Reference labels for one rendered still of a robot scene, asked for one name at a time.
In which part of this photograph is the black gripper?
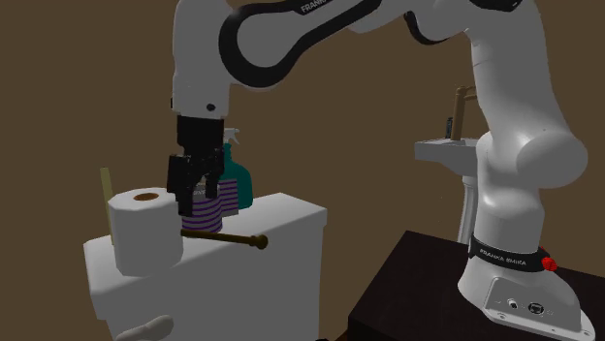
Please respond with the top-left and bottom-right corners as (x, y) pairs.
(166, 114), (226, 218)

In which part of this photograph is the purple white striped cup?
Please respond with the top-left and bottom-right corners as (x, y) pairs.
(180, 177), (240, 234)

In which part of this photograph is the teal spray bottle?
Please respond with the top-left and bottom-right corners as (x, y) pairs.
(220, 127), (254, 212)

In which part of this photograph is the brown wooden stick with knob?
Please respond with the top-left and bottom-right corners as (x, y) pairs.
(180, 228), (270, 251)

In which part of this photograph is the white toilet paper roll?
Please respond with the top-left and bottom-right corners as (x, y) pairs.
(107, 187), (185, 278)

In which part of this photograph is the yellowish flat stick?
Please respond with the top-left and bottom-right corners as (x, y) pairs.
(99, 167), (116, 247)

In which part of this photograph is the white toilet tank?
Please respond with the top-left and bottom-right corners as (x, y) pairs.
(83, 192), (329, 341)

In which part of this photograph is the dark robot stand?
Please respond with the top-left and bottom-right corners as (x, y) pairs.
(348, 230), (605, 341)

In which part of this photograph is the brown faucet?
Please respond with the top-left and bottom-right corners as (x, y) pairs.
(449, 85), (479, 141)

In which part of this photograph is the white pedestal sink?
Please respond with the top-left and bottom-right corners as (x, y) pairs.
(414, 137), (482, 245)

